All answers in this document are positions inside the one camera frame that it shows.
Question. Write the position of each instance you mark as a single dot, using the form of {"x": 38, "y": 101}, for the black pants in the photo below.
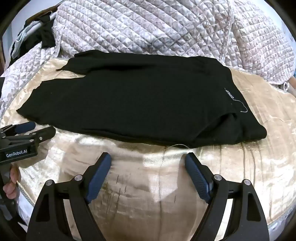
{"x": 138, "y": 99}

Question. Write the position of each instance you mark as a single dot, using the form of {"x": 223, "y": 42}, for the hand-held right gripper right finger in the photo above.
{"x": 198, "y": 176}

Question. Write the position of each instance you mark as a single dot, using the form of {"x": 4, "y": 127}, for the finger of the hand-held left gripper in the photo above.
{"x": 45, "y": 133}
{"x": 25, "y": 126}

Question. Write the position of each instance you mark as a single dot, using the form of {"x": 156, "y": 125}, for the wooden headboard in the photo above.
{"x": 40, "y": 14}

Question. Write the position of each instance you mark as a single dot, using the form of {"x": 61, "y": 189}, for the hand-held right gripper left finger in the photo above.
{"x": 101, "y": 176}

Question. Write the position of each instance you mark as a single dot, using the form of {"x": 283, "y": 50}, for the beige satin blanket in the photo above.
{"x": 150, "y": 185}

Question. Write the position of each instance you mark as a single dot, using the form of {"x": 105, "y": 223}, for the person's left hand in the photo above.
{"x": 12, "y": 183}

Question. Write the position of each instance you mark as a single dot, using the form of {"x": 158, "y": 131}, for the floral quilted bedspread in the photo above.
{"x": 150, "y": 25}

